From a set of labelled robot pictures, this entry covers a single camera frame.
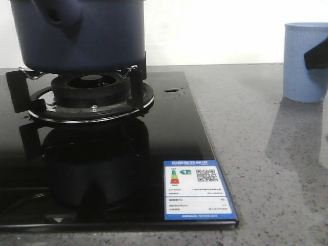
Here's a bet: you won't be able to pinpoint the light blue ribbed cup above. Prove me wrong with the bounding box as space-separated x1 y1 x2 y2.
283 22 327 103

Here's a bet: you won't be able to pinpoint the black glass gas stove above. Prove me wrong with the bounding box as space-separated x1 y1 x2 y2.
1 72 239 232

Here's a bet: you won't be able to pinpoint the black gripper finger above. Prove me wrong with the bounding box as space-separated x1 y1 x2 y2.
304 38 328 70

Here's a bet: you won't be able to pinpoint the black gas burner head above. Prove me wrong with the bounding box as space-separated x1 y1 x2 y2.
51 72 131 108

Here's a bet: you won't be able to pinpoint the dark blue cooking pot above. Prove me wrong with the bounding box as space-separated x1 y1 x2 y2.
10 1 145 74

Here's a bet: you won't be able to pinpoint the blue energy label sticker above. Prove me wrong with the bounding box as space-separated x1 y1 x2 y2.
163 160 238 222

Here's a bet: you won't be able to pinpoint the black metal pot support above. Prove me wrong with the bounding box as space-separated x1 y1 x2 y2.
5 58 154 124

